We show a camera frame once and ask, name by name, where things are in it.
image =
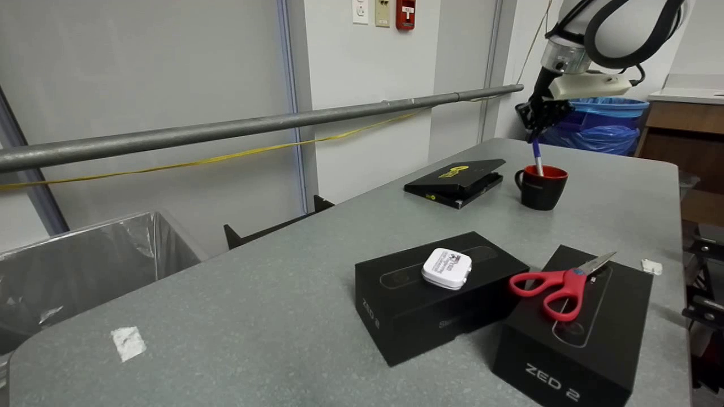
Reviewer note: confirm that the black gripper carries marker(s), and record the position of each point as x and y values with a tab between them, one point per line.
544	102

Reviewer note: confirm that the blue and white pen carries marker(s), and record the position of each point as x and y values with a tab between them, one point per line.
536	157

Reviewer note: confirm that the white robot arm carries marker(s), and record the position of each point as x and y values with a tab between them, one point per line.
641	26

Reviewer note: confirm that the black mug with orange inside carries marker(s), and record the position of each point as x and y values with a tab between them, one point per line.
542	192

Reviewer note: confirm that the blue plastic bag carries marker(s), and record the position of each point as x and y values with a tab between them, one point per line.
603	125

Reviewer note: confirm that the flat black case yellow print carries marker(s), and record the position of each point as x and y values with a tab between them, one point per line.
453	182

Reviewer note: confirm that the brown wooden cabinet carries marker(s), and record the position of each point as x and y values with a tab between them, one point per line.
681	135

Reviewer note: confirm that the white rounded plastic case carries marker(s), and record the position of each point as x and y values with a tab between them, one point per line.
445	269

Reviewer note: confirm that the red fire alarm box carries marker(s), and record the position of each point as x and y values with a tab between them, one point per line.
405	14

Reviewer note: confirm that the small white tape piece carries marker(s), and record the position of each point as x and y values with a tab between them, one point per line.
651	268

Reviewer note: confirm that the black box with oval print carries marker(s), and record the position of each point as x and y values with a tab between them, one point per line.
422	317

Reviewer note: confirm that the black ZED 2 box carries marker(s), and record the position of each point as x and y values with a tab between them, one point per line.
595	353

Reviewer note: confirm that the long grey metal pipe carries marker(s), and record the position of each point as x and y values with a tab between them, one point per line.
227	128

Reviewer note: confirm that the large white tape piece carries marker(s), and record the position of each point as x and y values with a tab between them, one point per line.
127	344

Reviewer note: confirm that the grey bin with clear liner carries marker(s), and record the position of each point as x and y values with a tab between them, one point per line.
82	271

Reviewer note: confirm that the dark slanted metal bar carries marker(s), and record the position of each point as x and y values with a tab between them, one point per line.
34	171

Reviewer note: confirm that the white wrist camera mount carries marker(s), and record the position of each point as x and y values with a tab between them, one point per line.
590	83

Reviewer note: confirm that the beige wall plate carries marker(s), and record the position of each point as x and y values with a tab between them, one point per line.
382	11

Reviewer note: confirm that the white wall switch plate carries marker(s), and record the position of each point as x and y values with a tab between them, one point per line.
361	10

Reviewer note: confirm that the black metal stand frame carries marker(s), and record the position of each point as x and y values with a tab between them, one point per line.
703	301

